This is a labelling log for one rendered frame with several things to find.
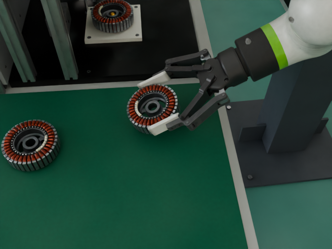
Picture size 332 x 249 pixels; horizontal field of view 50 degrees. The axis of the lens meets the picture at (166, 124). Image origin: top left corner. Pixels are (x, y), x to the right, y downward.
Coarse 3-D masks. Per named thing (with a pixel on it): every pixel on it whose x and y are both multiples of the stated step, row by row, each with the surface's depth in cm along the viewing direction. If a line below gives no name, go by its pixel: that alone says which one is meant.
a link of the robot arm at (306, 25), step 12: (300, 0) 53; (312, 0) 52; (324, 0) 51; (288, 12) 57; (300, 12) 53; (312, 12) 52; (324, 12) 51; (288, 24) 61; (300, 24) 54; (312, 24) 53; (324, 24) 52; (300, 36) 56; (312, 36) 54; (324, 36) 53; (312, 48) 62
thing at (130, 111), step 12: (156, 84) 79; (132, 96) 79; (144, 96) 78; (156, 96) 79; (168, 96) 76; (132, 108) 76; (156, 108) 76; (168, 108) 74; (132, 120) 75; (144, 120) 74; (156, 120) 73; (144, 132) 76
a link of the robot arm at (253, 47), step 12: (252, 36) 68; (264, 36) 67; (240, 48) 68; (252, 48) 67; (264, 48) 66; (240, 60) 69; (252, 60) 67; (264, 60) 67; (276, 60) 67; (252, 72) 68; (264, 72) 69
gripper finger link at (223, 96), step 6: (216, 96) 69; (222, 96) 69; (210, 102) 69; (216, 102) 69; (228, 102) 70; (204, 108) 69; (210, 108) 69; (216, 108) 70; (198, 114) 69; (204, 114) 69; (210, 114) 70; (192, 120) 69; (198, 120) 70; (204, 120) 71
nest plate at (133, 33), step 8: (88, 8) 102; (136, 8) 102; (88, 16) 100; (136, 16) 100; (88, 24) 98; (136, 24) 98; (88, 32) 95; (96, 32) 95; (104, 32) 95; (120, 32) 95; (128, 32) 95; (136, 32) 95; (88, 40) 94; (96, 40) 94; (104, 40) 94; (112, 40) 94; (120, 40) 94; (128, 40) 94; (136, 40) 95
